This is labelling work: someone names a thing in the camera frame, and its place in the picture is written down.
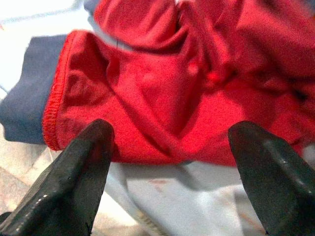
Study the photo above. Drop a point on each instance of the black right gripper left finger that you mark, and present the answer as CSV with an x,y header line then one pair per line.
x,y
69,186

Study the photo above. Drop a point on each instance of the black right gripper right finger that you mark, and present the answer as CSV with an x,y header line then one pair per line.
x,y
278,186

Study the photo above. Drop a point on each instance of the red white navy shirt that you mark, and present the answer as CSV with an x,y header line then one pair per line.
x,y
160,98

